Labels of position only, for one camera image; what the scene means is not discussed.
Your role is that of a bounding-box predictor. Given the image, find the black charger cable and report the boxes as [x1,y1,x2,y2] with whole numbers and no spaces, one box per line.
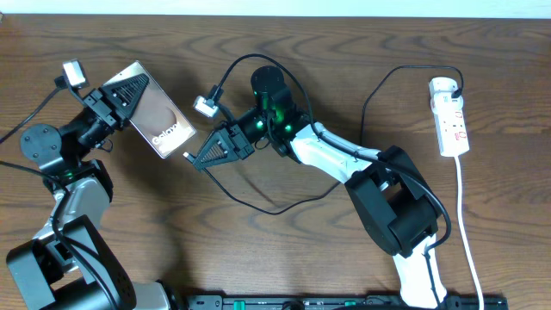
[183,65,465,216]

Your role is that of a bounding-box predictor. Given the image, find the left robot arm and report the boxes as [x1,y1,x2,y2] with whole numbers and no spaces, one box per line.
[6,72,186,309]

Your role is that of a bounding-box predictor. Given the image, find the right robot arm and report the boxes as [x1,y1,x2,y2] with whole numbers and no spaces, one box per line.
[189,65,448,309]

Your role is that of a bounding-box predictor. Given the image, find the white power strip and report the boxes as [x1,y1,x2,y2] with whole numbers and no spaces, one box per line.
[429,77,470,158]

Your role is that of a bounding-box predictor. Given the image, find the black right camera cable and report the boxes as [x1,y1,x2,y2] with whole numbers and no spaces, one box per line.
[210,53,453,309]

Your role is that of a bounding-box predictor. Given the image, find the black camera cable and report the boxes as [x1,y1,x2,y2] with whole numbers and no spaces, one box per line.
[0,79,121,310]
[210,53,453,309]

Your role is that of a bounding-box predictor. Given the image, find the black left camera cable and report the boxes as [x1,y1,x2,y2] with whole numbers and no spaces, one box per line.
[0,79,121,310]

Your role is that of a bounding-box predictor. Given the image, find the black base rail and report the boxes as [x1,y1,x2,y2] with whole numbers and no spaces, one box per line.
[184,294,509,310]

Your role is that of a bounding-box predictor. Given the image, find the white power strip cord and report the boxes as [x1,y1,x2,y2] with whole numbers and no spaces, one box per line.
[453,155,486,310]

